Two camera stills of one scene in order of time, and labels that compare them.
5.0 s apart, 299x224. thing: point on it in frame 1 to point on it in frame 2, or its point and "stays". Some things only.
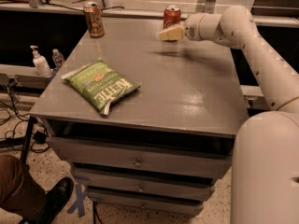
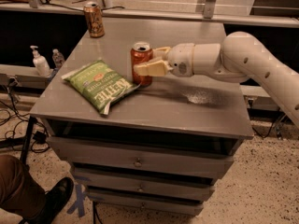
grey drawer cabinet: x=163 y=148 stays
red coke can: x=172 y=17 to x=140 y=52
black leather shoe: x=55 y=200 stays
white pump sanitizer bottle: x=40 y=63 stays
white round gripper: x=192 y=27 to x=179 y=60
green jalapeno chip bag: x=101 y=84 stays
